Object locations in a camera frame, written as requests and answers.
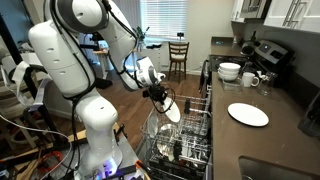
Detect white dinner plate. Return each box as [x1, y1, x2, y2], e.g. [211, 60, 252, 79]
[162, 96, 182, 123]
[227, 102, 270, 128]

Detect orange cable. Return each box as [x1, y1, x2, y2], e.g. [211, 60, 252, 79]
[36, 150, 65, 174]

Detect clear glass jar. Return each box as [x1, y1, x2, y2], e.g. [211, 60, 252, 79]
[258, 71, 277, 97]

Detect white window blinds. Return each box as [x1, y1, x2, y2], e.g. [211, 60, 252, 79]
[139, 0, 189, 43]

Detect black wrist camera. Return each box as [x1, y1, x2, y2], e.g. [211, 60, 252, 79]
[142, 87, 158, 99]

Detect wooden desk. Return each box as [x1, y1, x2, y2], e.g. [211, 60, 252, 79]
[93, 47, 139, 79]

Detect dark hanging towel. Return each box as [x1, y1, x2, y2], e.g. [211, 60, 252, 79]
[198, 59, 210, 95]

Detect black cutlery basket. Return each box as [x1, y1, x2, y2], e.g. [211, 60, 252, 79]
[148, 154, 209, 180]

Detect black floor bag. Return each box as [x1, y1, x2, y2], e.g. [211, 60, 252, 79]
[94, 78, 114, 90]

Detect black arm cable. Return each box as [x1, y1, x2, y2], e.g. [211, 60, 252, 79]
[46, 0, 176, 180]

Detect thin white cable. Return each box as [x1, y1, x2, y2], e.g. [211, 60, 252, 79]
[0, 114, 73, 180]

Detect white ceramic bowl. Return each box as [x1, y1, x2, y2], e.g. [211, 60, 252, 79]
[218, 61, 242, 75]
[217, 72, 240, 83]
[218, 69, 240, 79]

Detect clear drinking glasses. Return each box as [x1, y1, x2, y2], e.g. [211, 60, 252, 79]
[219, 77, 245, 95]

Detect black kitchen utensil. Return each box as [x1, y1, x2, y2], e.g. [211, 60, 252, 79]
[172, 139, 184, 162]

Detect white strap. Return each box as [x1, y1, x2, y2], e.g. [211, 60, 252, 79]
[0, 59, 51, 108]

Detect small white plate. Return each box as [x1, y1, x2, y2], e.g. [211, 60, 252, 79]
[146, 111, 160, 138]

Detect stainless microwave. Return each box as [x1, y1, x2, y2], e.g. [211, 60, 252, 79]
[239, 0, 272, 20]

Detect wooden board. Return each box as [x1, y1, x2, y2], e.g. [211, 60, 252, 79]
[0, 119, 122, 168]

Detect green potted plant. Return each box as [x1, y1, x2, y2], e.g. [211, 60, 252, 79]
[134, 26, 151, 44]

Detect black clamp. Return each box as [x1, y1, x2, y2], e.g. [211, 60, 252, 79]
[114, 124, 127, 138]

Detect wooden chair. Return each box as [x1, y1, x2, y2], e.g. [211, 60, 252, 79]
[167, 41, 190, 84]

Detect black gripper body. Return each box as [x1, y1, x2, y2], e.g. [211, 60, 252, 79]
[151, 85, 169, 104]

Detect kitchen sink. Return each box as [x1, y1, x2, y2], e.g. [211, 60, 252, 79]
[238, 154, 320, 180]

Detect black metal stand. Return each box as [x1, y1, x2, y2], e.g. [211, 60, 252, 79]
[0, 13, 63, 148]

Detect orange handled tool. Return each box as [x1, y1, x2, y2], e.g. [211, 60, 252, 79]
[134, 159, 152, 180]

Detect wire dishwasher rack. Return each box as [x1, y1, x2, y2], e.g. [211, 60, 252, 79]
[139, 94, 214, 180]

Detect narrow white upper cabinet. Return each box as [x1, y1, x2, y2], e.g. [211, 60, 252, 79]
[230, 0, 246, 24]

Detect white mug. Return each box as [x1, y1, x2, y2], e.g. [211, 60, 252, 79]
[241, 71, 260, 88]

